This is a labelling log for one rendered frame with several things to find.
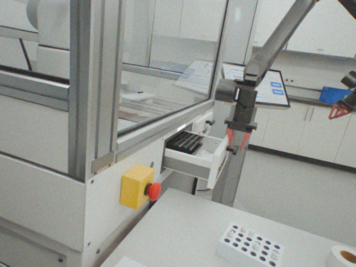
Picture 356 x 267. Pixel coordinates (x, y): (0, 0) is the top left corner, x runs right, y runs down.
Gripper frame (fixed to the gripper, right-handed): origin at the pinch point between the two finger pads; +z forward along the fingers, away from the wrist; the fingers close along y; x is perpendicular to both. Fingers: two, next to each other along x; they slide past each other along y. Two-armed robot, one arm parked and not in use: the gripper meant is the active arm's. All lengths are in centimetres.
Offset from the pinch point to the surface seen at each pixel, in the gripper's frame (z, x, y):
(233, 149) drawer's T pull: -0.6, 4.4, 0.2
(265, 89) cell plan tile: -16, -99, -6
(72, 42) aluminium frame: -24, 50, 22
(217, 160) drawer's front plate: -0.4, 17.4, 3.1
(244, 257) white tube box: 11.8, 35.1, -8.2
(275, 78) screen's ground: -24, -112, -11
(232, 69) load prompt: -26, -91, 18
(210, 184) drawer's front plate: 7.1, 17.4, 3.7
